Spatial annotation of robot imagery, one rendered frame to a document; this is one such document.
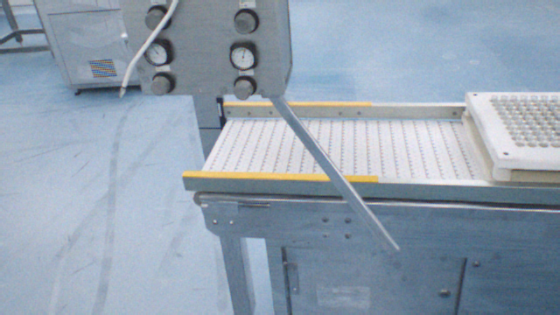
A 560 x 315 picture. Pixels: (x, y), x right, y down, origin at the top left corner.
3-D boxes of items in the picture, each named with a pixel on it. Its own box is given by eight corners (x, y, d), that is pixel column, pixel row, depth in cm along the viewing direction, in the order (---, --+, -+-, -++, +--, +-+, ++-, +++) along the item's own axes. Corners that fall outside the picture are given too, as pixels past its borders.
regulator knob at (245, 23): (232, 38, 56) (227, 5, 54) (236, 33, 58) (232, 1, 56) (256, 38, 56) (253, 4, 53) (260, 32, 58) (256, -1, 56)
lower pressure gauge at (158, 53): (146, 66, 61) (139, 41, 59) (150, 63, 62) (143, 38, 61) (171, 66, 61) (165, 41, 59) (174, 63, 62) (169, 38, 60)
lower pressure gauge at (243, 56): (230, 71, 60) (227, 45, 58) (233, 67, 61) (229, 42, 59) (256, 71, 59) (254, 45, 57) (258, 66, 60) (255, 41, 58)
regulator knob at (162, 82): (149, 99, 63) (142, 71, 60) (155, 92, 65) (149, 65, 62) (171, 99, 62) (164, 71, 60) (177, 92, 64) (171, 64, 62)
